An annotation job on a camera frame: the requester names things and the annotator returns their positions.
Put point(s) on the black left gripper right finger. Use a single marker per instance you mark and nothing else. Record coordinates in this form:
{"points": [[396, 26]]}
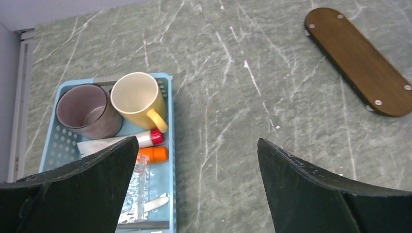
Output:
{"points": [[305, 198]]}

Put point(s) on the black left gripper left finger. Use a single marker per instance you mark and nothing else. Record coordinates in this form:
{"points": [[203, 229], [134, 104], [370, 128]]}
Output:
{"points": [[83, 196]]}

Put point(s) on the yellow ceramic mug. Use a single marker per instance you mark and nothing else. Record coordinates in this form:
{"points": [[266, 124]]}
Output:
{"points": [[137, 97]]}

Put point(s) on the brown oval wooden tray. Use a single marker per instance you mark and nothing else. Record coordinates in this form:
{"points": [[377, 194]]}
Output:
{"points": [[375, 80]]}

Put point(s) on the light blue plastic basket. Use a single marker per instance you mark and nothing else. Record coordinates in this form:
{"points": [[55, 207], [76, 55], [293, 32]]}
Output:
{"points": [[158, 180]]}

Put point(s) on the mauve ceramic mug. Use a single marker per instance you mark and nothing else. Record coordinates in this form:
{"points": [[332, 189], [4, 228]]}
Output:
{"points": [[87, 110]]}

